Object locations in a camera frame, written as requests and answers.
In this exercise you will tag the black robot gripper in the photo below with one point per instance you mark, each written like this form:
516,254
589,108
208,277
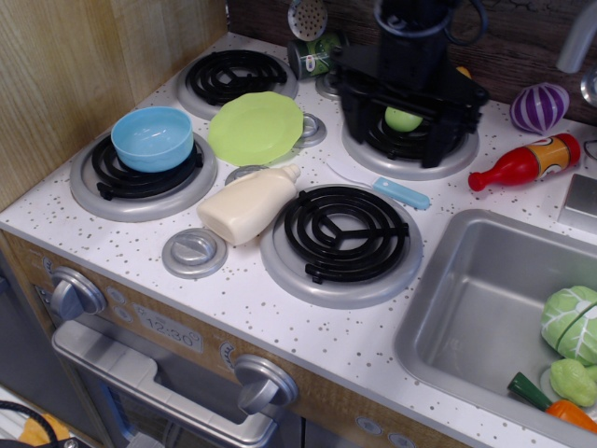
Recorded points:
409,68

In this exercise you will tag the green toy pear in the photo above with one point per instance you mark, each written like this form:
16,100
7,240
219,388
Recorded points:
401,121

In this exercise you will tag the light blue plastic bowl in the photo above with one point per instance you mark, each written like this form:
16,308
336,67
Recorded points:
153,139

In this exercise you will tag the back right black burner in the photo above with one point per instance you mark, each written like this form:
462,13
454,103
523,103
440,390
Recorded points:
399,155

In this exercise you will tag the black burner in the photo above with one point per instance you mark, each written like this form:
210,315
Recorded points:
342,247
399,155
217,78
104,186

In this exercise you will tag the yellow toy corn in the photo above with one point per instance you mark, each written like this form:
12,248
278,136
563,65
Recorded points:
464,71

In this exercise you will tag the back stovetop silver knob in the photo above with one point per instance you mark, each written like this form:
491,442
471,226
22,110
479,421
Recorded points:
328,86

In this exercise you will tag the stovetop silver knob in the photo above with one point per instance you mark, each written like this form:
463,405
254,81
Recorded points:
194,253
328,86
313,133
243,171

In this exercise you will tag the centre stovetop silver knob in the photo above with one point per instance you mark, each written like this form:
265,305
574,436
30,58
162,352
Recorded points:
313,133

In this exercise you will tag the green toy can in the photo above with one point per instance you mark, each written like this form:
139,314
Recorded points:
312,58

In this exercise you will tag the red ketchup bottle toy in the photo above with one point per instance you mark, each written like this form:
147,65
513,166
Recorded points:
523,165

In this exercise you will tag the silver perforated ladle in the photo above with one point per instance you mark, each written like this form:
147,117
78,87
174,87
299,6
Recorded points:
307,19

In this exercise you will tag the front right black burner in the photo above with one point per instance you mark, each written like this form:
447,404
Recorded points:
342,247

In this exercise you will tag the light green plastic plate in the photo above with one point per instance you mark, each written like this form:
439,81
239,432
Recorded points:
256,128

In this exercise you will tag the purple striped toy onion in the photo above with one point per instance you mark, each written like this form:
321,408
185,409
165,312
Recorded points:
538,108

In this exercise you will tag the middle stovetop silver knob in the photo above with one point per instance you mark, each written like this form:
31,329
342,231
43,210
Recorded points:
243,171

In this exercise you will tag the cream plastic bottle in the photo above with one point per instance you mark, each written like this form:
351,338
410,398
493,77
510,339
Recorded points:
246,207

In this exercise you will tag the silver faucet base block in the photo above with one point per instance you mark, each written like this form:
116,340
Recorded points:
579,207

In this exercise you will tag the back left black burner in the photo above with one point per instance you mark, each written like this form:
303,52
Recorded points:
217,78

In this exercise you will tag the silver faucet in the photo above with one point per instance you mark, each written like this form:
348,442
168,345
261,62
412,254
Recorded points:
578,41

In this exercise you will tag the silver sink basin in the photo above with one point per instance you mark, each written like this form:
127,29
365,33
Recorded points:
474,318

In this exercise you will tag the front stovetop silver knob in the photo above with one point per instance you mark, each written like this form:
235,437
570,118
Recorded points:
194,253

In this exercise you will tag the green toy cabbage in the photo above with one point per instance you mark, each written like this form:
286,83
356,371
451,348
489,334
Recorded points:
568,323

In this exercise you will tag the right oven silver knob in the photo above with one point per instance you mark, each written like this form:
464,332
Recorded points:
263,384

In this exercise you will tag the oven silver knob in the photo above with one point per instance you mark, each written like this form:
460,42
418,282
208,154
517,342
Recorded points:
74,295
263,384

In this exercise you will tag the front left black burner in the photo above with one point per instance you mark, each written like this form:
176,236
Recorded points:
104,186

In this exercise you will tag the small green toy vegetable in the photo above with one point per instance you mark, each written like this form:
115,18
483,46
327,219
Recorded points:
572,380

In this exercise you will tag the orange toy carrot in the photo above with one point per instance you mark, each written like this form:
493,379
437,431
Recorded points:
563,409

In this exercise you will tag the left oven silver knob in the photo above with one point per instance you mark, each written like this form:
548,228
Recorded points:
74,295

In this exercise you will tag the yellow object on floor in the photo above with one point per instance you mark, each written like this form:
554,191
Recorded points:
35,435

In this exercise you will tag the blue handled toy knife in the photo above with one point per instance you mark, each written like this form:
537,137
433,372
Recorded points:
358,175

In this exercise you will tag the silver oven door handle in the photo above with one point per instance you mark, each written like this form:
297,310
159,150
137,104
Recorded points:
140,407

